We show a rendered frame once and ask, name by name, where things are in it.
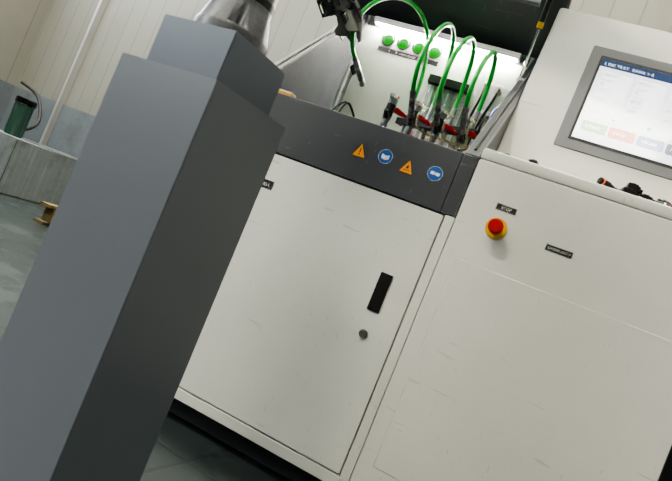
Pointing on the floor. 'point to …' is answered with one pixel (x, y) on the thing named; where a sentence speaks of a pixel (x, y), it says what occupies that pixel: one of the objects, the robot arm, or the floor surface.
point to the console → (541, 311)
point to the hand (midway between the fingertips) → (357, 38)
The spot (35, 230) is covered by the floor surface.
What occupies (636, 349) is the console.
